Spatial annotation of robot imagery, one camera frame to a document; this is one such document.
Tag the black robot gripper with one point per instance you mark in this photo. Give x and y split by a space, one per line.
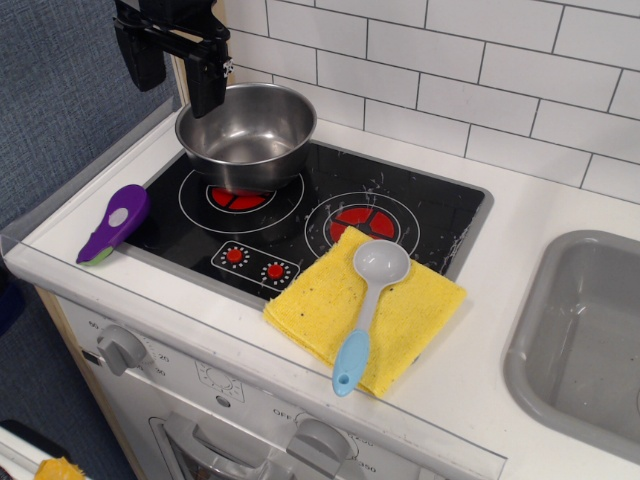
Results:
146 29

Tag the stainless steel pot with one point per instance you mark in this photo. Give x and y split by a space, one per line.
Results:
256 141

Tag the oven door handle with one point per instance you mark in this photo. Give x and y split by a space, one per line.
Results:
215 450

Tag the red right stove knob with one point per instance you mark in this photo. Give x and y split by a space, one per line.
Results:
275 271

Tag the white toy oven front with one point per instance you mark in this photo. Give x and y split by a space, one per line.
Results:
168 381

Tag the grey left oven knob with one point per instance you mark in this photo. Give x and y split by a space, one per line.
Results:
120 349

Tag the black toy stove top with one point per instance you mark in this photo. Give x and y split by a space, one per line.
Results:
192 224

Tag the red left stove knob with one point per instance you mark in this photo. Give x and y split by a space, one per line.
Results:
234 256

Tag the grey oven knob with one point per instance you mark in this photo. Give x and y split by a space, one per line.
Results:
320 447
120 349

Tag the grey right oven knob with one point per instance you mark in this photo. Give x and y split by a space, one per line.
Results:
320 447

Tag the purple toy eggplant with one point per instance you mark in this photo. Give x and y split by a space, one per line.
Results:
125 212

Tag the grey spoon with blue handle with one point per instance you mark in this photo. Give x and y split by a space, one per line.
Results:
380 263

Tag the grey sink basin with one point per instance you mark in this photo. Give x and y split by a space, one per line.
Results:
573 361

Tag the yellow object bottom left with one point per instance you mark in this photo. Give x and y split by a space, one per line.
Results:
59 469

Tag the red stove knob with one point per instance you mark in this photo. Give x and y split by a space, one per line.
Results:
275 271
234 256

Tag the yellow cloth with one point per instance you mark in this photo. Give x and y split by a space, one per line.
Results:
320 308

